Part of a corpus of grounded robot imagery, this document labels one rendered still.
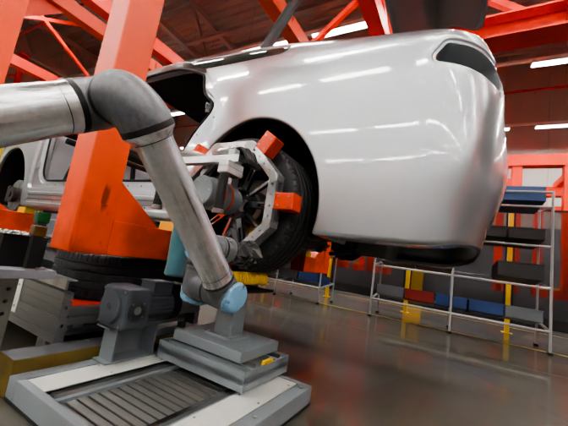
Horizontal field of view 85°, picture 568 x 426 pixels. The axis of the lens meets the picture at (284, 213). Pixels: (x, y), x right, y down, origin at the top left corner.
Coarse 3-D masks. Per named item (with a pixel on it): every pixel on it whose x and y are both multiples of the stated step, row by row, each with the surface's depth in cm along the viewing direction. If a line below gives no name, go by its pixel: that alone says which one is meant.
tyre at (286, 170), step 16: (272, 160) 141; (288, 160) 138; (288, 176) 135; (304, 176) 148; (288, 192) 133; (304, 192) 139; (304, 208) 139; (288, 224) 130; (304, 224) 140; (272, 240) 132; (288, 240) 133; (304, 240) 145; (272, 256) 134; (288, 256) 144
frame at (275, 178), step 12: (216, 144) 148; (228, 144) 145; (240, 144) 141; (252, 144) 137; (264, 156) 133; (192, 168) 154; (204, 168) 155; (264, 168) 132; (276, 168) 134; (276, 180) 127; (264, 216) 127; (276, 216) 129; (264, 228) 125; (276, 228) 129; (252, 240) 127; (264, 240) 131
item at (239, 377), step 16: (160, 352) 142; (176, 352) 137; (192, 352) 133; (208, 352) 136; (272, 352) 145; (192, 368) 131; (208, 368) 127; (224, 368) 124; (240, 368) 126; (256, 368) 126; (272, 368) 137; (224, 384) 122; (240, 384) 119; (256, 384) 126
